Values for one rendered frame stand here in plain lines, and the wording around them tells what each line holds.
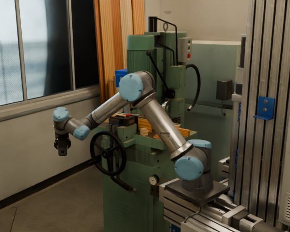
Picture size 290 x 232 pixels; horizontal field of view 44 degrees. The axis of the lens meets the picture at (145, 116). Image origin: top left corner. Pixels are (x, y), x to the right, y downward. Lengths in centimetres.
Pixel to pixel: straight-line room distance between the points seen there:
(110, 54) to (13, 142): 137
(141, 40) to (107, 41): 163
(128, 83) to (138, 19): 284
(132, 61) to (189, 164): 96
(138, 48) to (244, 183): 104
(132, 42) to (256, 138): 101
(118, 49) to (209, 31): 125
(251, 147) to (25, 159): 227
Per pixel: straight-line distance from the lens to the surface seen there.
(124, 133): 219
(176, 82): 240
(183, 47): 246
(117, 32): 403
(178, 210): 182
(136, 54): 225
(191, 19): 476
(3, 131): 323
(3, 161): 329
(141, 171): 230
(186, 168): 153
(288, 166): 156
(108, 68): 385
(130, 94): 152
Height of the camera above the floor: 159
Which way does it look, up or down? 15 degrees down
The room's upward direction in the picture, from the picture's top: straight up
